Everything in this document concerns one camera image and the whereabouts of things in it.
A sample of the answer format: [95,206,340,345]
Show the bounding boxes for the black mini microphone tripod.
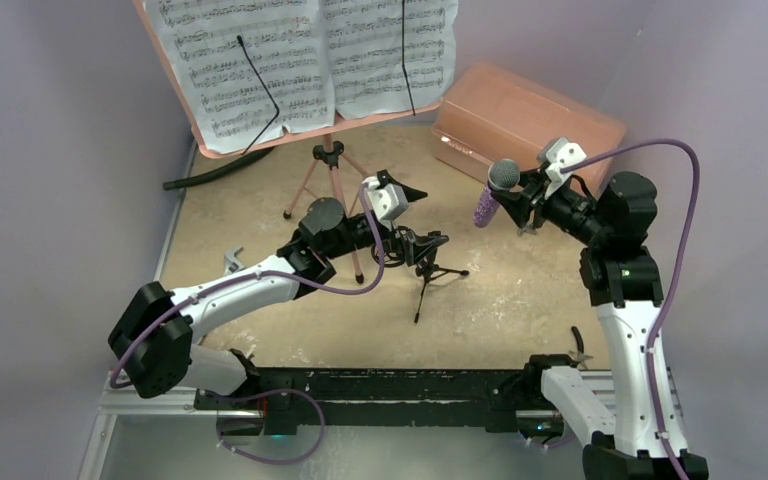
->
[382,226,470,324]

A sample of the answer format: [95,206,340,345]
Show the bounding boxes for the purple glitter microphone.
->
[472,159,521,228]

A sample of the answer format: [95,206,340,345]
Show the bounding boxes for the pink folding music stand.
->
[132,0,445,285]

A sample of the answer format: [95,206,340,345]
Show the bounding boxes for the sheet music paper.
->
[140,1,336,154]
[320,0,459,119]

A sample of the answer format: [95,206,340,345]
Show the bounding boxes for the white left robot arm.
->
[108,170,449,409]

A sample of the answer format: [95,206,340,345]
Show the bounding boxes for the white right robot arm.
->
[487,166,710,479]

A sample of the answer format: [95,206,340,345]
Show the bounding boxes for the pink translucent storage box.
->
[432,63,627,182]

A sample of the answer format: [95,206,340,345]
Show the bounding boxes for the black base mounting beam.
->
[194,367,565,439]

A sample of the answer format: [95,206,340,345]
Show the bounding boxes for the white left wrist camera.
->
[361,177,409,223]

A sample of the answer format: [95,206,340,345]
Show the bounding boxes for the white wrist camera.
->
[537,137,587,200]
[361,177,409,223]

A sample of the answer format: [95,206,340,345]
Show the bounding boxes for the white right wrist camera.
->
[537,137,587,200]

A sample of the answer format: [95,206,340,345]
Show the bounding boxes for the black handled pliers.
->
[568,326,592,370]

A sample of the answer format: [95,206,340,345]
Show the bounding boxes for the orange handled cutter tool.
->
[223,246,244,276]

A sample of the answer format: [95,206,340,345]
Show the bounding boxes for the black corrugated hose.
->
[161,146,278,192]

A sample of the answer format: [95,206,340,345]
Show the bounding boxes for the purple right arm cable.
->
[523,137,702,480]

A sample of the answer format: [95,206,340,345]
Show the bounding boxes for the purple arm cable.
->
[523,137,702,480]
[108,185,389,465]

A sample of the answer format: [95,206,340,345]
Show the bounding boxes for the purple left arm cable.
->
[108,185,389,465]

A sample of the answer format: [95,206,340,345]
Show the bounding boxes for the aluminium frame rail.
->
[97,370,203,417]

